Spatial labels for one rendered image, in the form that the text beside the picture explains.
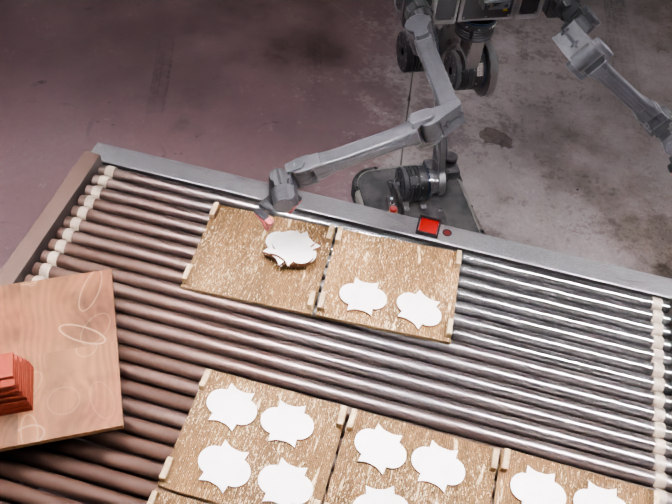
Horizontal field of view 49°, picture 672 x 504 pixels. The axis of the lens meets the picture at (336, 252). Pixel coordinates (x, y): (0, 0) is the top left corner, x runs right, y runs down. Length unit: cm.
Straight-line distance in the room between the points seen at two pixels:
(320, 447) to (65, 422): 65
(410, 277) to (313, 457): 67
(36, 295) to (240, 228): 66
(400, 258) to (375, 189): 119
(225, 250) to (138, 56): 250
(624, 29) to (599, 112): 93
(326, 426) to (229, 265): 61
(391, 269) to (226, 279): 52
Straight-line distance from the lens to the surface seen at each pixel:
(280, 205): 207
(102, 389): 203
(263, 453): 202
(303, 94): 438
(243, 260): 234
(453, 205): 353
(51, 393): 206
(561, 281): 249
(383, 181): 357
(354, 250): 238
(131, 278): 237
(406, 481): 201
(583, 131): 452
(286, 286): 228
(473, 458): 207
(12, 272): 243
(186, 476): 201
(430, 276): 235
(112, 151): 276
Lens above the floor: 279
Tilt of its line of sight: 51 degrees down
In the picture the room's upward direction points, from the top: 6 degrees clockwise
